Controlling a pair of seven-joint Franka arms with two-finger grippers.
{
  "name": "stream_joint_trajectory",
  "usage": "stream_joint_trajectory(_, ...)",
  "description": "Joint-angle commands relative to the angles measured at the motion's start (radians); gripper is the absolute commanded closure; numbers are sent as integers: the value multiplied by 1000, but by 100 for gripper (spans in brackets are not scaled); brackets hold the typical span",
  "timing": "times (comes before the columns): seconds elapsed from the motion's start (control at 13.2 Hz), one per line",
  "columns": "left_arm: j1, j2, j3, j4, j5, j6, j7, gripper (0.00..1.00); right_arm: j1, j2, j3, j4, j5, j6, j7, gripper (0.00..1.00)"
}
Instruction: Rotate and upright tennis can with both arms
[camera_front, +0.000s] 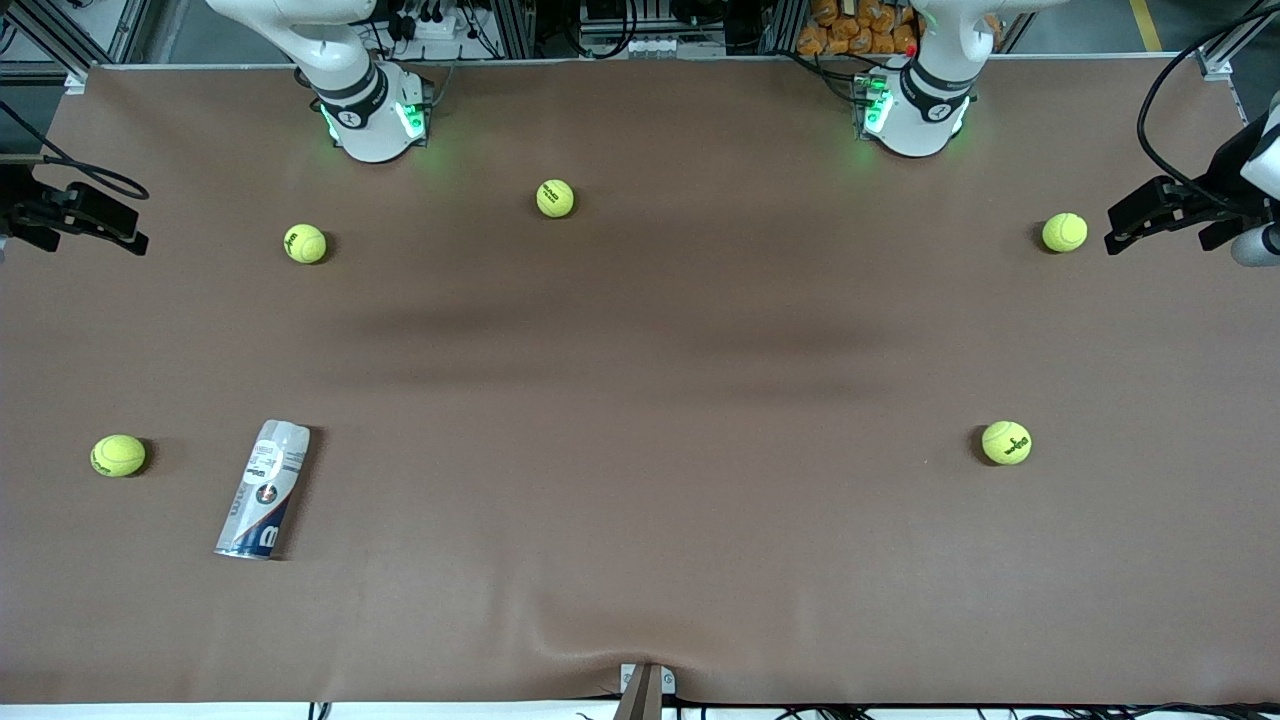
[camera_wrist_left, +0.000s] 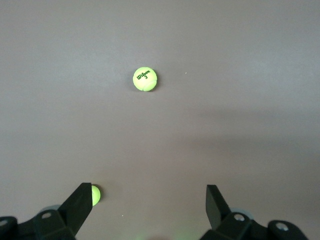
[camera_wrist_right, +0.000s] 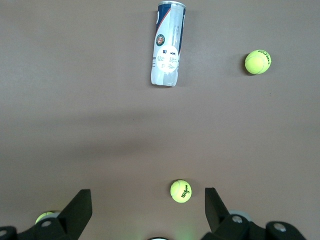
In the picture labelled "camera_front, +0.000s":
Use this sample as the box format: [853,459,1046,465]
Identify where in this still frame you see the white blue tennis ball can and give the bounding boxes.
[213,419,312,560]

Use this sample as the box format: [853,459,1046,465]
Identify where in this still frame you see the orange packaged goods pile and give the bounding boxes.
[797,0,919,57]

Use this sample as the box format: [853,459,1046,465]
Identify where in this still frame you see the white power strip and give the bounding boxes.
[395,10,471,61]

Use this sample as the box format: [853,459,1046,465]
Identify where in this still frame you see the brown table cover sheet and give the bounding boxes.
[0,58,1280,706]

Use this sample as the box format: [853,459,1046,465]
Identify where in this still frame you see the aluminium frame profile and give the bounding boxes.
[0,0,151,96]
[1195,0,1280,81]

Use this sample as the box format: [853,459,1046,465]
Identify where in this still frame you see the grey metal mount bracket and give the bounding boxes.
[618,662,677,720]

